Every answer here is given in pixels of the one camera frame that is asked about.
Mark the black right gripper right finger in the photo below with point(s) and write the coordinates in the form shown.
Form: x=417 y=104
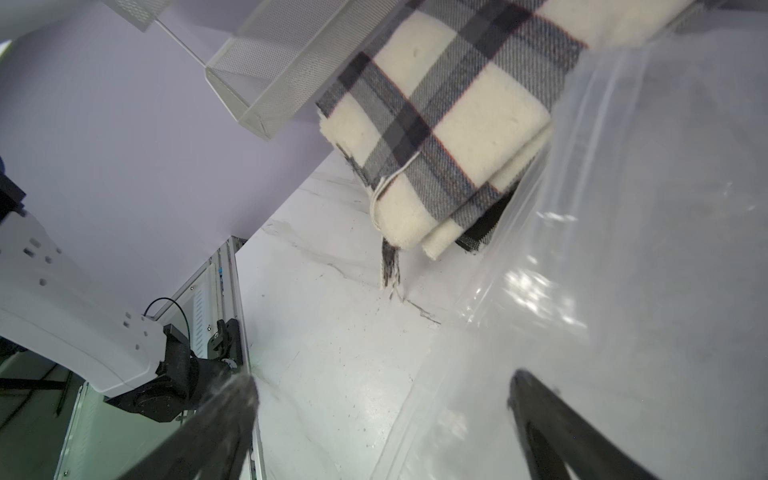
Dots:
x=557 y=442

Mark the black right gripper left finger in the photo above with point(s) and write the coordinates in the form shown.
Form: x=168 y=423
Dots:
x=214 y=443

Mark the clear plastic vacuum bag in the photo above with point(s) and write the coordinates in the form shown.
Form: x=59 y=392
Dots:
x=629 y=275

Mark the cream black plaid scarf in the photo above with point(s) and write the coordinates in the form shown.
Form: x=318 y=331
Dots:
x=443 y=110

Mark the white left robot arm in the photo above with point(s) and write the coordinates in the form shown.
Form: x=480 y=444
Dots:
x=54 y=308

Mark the white two-tier mesh shelf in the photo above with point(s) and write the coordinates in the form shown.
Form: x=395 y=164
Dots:
x=266 y=61

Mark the aluminium frame rails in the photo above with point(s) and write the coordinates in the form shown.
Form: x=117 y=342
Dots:
x=102 y=441

